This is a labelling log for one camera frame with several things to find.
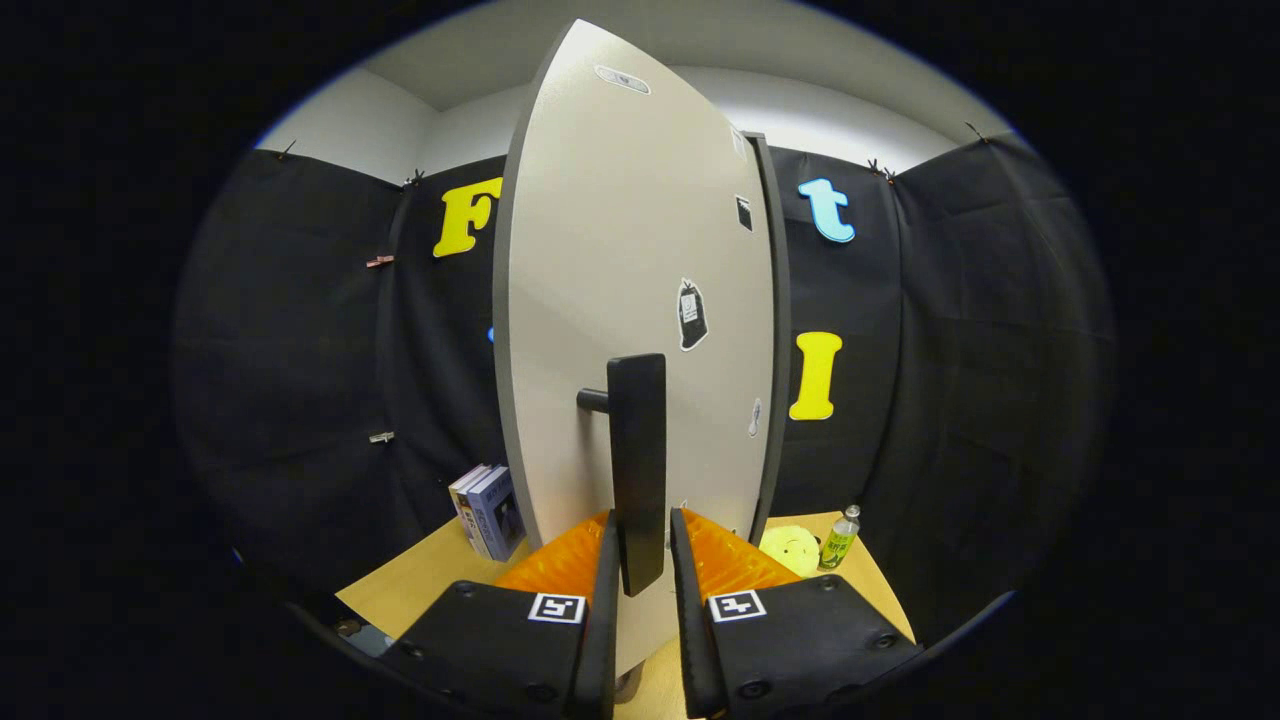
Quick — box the black door handle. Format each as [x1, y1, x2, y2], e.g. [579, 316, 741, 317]
[577, 353, 668, 598]

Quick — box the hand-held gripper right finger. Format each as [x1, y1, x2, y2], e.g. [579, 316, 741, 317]
[668, 508, 923, 719]

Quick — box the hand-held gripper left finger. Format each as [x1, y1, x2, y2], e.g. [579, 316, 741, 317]
[378, 510, 621, 720]

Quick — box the black backdrop cloth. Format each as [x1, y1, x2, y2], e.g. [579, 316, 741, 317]
[170, 130, 1116, 641]

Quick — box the beige shoe cabinet door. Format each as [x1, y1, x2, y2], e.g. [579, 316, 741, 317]
[493, 18, 776, 676]

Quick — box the green drink bottle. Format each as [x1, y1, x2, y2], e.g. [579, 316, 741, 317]
[818, 505, 862, 572]

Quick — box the blue book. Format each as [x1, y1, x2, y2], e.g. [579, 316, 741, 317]
[466, 466, 528, 563]

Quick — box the yellow plush toy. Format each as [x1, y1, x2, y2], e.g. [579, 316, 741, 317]
[758, 525, 823, 579]

